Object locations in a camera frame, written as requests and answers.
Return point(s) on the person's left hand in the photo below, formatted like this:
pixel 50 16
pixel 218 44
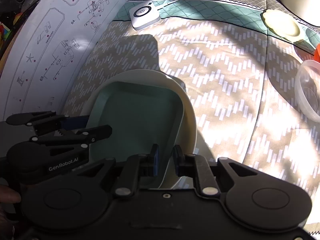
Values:
pixel 10 195

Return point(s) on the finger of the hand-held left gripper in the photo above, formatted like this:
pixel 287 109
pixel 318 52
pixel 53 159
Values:
pixel 75 123
pixel 96 133

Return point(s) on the white instruction sheet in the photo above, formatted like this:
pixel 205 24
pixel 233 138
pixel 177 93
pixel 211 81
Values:
pixel 50 42

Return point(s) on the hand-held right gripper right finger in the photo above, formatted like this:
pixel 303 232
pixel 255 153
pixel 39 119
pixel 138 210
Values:
pixel 178 163

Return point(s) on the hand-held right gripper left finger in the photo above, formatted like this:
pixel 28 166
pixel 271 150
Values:
pixel 156 161

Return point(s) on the clear plastic bowl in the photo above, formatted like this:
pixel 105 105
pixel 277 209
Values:
pixel 300 90

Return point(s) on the white round bowl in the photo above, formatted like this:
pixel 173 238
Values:
pixel 187 120

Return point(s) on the patterned beige and green cloth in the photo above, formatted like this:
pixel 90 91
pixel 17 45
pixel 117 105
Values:
pixel 225 80

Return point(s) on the yellow scalloped dish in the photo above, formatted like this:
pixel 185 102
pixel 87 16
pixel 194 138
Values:
pixel 280 23

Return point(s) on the green square plate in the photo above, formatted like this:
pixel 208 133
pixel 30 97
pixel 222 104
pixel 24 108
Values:
pixel 135 115

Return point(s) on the orange translucent bowl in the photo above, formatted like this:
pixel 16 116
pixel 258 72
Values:
pixel 317 53

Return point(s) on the colourful puzzle cube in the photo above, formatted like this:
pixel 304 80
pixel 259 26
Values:
pixel 5 31

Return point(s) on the white square device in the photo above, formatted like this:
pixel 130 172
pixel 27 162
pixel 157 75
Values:
pixel 146 17

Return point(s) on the white cylindrical container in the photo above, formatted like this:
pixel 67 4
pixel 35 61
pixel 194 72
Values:
pixel 300 0

